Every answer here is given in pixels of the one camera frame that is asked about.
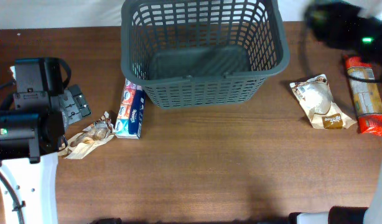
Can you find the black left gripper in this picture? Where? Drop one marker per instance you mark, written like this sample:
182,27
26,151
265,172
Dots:
76,103

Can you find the beige bread bun package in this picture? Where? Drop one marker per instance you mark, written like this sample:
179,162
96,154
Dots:
316,99

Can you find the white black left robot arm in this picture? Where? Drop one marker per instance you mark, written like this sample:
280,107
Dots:
33,122

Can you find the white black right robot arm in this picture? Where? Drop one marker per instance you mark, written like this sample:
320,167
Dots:
345,26

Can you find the Kleenex tissue pack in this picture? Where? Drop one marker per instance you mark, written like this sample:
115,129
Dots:
130,115

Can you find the brown beige snack bag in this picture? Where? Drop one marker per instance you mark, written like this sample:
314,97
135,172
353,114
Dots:
95,135

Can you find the grey plastic mesh basket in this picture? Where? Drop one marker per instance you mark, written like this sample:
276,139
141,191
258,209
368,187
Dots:
197,53

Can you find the red orange pasta package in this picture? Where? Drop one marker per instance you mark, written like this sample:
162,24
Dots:
365,95

